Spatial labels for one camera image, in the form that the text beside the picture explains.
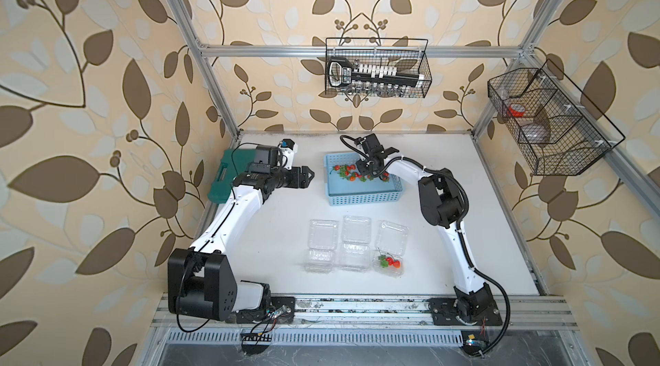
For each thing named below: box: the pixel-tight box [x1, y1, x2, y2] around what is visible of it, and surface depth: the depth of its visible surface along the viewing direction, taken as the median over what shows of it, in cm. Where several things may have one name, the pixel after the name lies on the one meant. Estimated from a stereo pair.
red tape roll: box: [507, 103, 526, 118], surface depth 84 cm
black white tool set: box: [327, 57, 426, 88], surface depth 84 cm
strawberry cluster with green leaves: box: [329, 164, 359, 182], surface depth 107 cm
